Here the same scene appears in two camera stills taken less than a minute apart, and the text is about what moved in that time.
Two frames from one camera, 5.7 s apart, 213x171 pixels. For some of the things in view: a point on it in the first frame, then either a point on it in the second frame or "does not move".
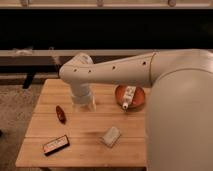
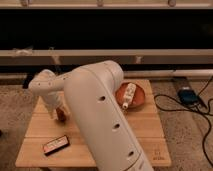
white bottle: (128, 96) does not move
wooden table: (58, 136) does not move
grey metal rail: (60, 58) does not move
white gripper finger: (76, 107) → (52, 114)
